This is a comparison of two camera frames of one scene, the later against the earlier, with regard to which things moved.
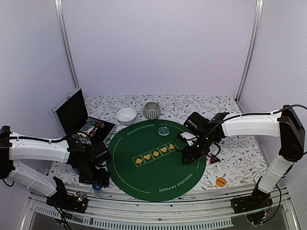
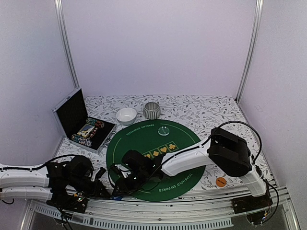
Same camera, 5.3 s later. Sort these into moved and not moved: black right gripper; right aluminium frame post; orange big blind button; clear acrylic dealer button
Moved: black right gripper
Not moved: clear acrylic dealer button; right aluminium frame post; orange big blind button
